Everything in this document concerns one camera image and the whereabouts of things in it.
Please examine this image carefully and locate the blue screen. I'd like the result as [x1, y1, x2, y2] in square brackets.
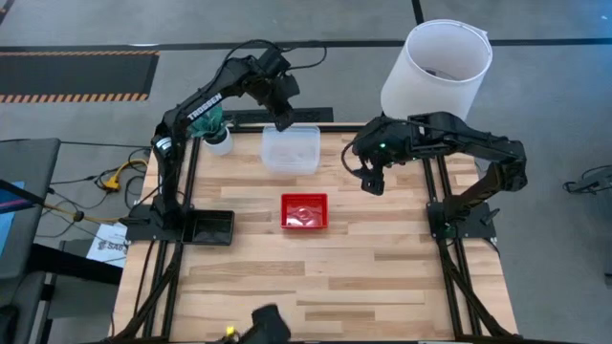
[0, 180, 28, 260]

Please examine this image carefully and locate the yellow cable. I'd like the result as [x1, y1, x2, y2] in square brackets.
[45, 159, 150, 225]

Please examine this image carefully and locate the green plant in white pot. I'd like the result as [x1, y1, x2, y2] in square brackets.
[189, 103, 235, 157]

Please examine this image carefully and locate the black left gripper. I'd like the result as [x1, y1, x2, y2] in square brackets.
[257, 70, 302, 133]

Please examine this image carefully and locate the black aluminium table frame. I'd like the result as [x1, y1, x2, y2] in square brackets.
[110, 121, 523, 344]

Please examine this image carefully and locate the black plastic basket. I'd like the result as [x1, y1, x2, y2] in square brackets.
[181, 208, 236, 247]

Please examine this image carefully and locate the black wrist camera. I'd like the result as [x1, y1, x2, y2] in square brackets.
[256, 46, 292, 74]

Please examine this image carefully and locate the grey chair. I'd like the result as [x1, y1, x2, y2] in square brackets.
[0, 138, 62, 344]

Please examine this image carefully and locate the black hazard-striped floor mat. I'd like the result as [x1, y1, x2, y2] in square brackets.
[0, 50, 161, 104]

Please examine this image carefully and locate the black table-level camera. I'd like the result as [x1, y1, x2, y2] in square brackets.
[238, 304, 293, 344]

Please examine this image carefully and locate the black stand foot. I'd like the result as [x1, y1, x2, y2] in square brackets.
[562, 165, 612, 195]

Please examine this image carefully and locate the clear plastic bin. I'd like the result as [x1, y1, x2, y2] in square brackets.
[261, 124, 322, 176]

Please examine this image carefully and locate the white paper sheet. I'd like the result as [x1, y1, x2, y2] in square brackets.
[86, 222, 130, 269]

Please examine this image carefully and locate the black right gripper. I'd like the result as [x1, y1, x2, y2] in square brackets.
[351, 117, 413, 197]

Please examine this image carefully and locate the red plastic basket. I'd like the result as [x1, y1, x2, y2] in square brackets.
[280, 192, 330, 230]

